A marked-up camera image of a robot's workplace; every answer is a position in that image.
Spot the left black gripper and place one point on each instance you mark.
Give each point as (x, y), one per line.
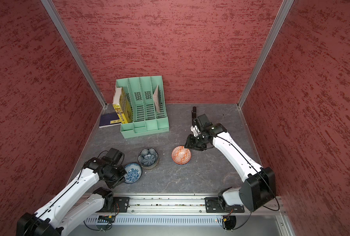
(113, 184)

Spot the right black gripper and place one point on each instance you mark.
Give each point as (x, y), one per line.
(191, 144)

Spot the orange patterned bowl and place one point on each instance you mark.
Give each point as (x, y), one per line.
(181, 155)

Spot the blue floral rimmed bowl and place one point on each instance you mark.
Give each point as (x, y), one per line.
(133, 173)

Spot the white green lattice bowl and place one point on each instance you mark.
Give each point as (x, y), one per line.
(151, 167)

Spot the dark flower shaped bowl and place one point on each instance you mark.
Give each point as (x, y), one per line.
(148, 157)

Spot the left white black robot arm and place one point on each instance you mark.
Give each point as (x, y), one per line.
(88, 193)

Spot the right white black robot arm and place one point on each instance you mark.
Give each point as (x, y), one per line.
(259, 184)

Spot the dark blue book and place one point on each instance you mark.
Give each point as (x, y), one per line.
(109, 119)

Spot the thin book in organizer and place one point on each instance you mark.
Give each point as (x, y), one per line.
(156, 99)

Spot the yellow book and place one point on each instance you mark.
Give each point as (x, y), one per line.
(122, 106)

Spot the green plastic file organizer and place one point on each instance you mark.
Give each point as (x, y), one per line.
(146, 121)

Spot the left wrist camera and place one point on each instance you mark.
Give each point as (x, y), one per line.
(114, 157)

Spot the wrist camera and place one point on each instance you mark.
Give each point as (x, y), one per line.
(199, 124)
(114, 157)

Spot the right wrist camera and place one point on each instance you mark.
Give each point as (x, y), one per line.
(199, 124)

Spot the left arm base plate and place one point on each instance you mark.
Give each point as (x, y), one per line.
(117, 205)

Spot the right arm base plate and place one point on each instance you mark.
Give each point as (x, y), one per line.
(218, 205)

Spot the aluminium mounting rail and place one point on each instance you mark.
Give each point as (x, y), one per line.
(182, 204)

